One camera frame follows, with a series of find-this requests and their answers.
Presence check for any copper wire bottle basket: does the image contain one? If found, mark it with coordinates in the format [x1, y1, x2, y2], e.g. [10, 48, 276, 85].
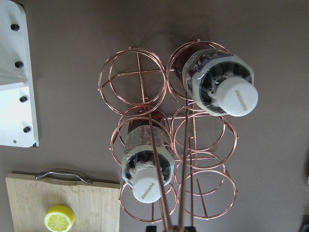
[109, 40, 231, 232]

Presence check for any tea bottle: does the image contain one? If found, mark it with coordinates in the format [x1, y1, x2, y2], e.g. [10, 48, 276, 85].
[121, 110, 175, 203]
[173, 42, 258, 117]

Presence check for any half lemon slice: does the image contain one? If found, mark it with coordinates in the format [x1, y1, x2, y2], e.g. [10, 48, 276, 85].
[44, 204, 75, 232]

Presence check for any bamboo cutting board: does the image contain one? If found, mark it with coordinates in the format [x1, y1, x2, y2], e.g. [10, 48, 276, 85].
[5, 172, 120, 232]

